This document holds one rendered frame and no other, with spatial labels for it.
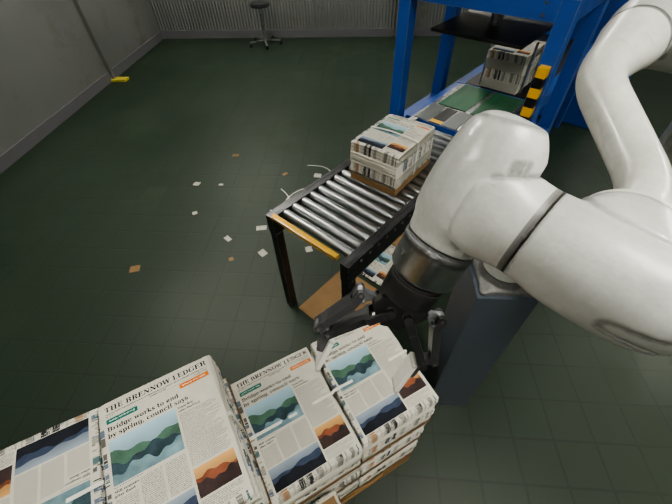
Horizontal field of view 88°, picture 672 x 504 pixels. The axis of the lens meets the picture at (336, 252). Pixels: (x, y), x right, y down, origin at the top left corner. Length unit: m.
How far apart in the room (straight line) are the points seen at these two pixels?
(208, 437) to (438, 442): 1.35
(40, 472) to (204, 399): 0.37
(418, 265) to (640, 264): 0.20
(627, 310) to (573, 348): 2.20
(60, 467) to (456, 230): 1.02
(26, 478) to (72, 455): 0.09
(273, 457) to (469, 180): 0.98
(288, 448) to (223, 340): 1.29
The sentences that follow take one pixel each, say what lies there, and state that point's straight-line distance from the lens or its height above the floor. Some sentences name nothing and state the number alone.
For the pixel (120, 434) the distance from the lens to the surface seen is 1.08.
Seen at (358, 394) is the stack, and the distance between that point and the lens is 1.21.
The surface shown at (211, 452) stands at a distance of 0.97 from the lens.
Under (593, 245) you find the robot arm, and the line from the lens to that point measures 0.38.
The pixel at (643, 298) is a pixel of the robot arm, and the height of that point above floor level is 1.72.
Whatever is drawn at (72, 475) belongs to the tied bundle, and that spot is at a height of 1.06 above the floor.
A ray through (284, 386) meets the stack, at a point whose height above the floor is 0.83.
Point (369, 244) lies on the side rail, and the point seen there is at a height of 0.80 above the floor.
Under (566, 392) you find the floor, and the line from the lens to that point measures 2.42.
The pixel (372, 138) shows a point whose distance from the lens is 1.89.
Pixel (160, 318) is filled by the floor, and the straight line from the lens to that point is 2.62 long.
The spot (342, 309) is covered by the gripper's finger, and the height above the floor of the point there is 1.56.
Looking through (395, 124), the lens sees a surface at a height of 1.03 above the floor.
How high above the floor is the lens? 1.97
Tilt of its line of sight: 48 degrees down
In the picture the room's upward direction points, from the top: 2 degrees counter-clockwise
